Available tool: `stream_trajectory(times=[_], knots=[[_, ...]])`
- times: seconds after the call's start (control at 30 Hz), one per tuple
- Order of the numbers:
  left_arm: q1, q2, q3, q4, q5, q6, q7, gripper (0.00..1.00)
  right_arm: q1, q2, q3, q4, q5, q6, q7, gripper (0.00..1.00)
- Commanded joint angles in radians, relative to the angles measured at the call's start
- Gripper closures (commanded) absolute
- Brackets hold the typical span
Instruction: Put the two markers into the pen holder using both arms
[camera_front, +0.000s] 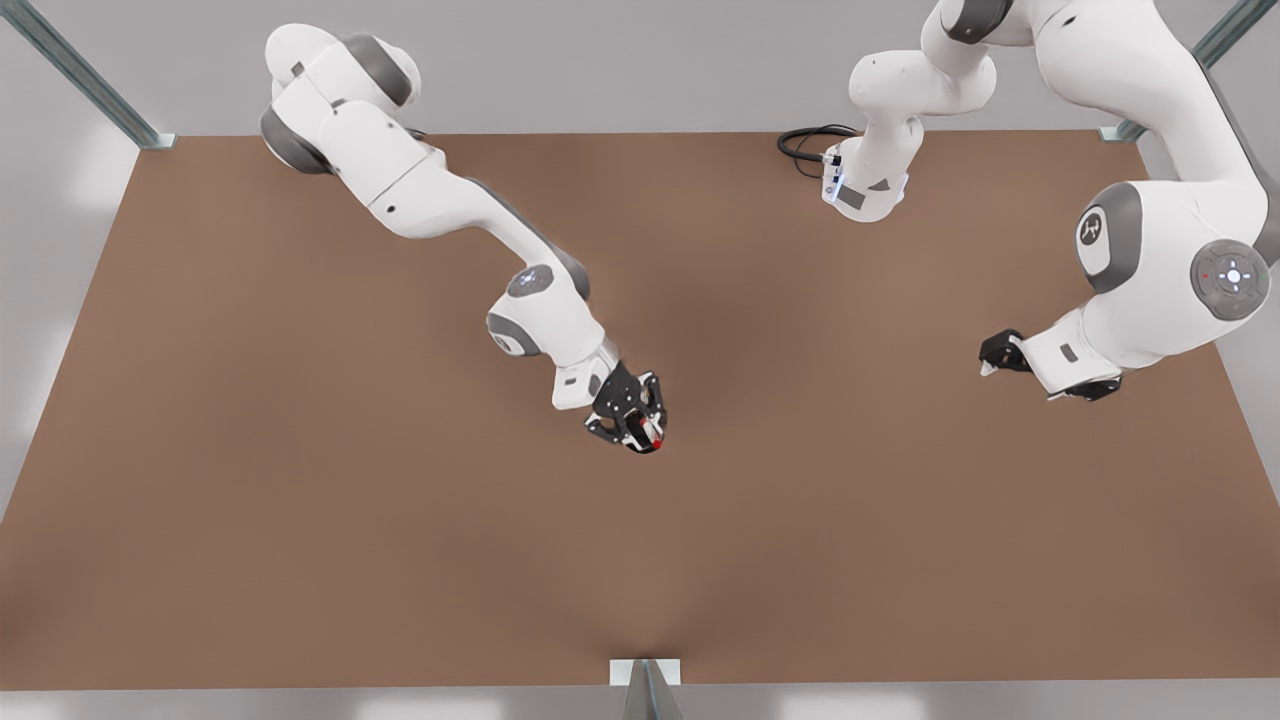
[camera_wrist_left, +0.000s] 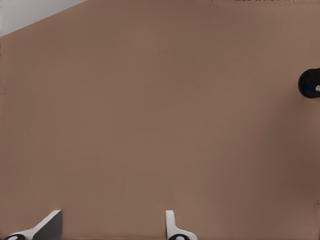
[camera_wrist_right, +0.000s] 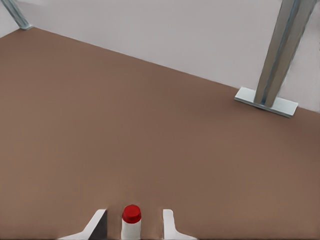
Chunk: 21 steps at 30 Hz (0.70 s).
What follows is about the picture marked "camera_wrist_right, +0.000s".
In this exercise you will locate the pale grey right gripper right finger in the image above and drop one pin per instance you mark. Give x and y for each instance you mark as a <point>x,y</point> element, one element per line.
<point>169,225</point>

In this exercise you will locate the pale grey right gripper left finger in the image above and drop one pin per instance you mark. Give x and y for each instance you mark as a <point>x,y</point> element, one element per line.
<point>97,225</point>

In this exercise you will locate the white bottle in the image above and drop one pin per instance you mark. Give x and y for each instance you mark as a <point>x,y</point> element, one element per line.
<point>131,230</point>

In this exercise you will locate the red bottle cap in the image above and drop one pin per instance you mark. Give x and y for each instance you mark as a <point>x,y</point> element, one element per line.
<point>131,214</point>

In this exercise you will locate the silver frame post with foot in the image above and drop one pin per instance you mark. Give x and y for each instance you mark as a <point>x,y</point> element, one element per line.
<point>280,62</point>
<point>17,15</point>

